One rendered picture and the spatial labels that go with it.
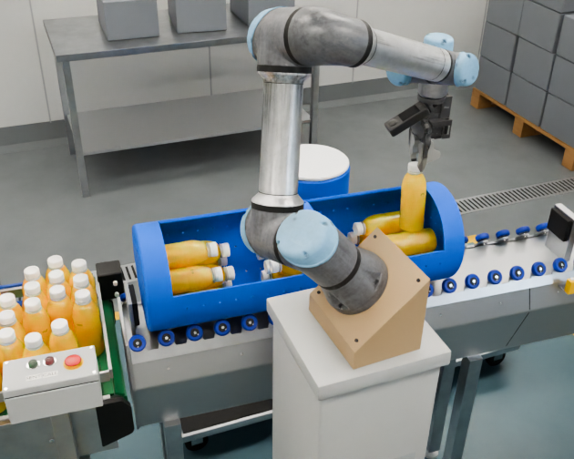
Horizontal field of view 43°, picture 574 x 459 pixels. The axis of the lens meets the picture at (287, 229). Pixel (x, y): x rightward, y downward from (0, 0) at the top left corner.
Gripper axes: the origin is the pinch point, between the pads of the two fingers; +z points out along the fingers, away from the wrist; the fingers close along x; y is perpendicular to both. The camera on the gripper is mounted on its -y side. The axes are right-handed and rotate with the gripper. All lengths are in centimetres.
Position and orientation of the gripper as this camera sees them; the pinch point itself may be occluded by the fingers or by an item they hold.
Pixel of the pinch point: (415, 164)
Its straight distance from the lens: 201.7
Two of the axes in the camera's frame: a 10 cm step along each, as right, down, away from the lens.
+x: -3.0, -5.2, 8.0
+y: 9.5, -1.5, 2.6
